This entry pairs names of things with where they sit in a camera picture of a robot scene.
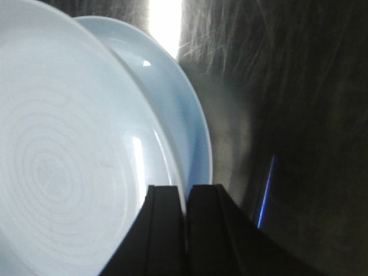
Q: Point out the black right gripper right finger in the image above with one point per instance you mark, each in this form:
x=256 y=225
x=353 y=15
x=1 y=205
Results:
x=223 y=241

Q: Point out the light blue plate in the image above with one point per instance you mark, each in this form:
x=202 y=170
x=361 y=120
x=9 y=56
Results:
x=80 y=144
x=169 y=92

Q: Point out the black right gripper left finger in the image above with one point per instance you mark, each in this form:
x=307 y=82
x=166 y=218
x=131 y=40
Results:
x=155 y=243

